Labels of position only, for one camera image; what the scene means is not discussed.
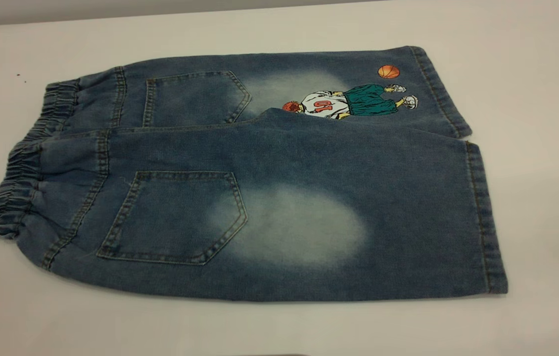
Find blue denim shorts basketball print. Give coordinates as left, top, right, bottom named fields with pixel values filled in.
left=0, top=45, right=509, bottom=302

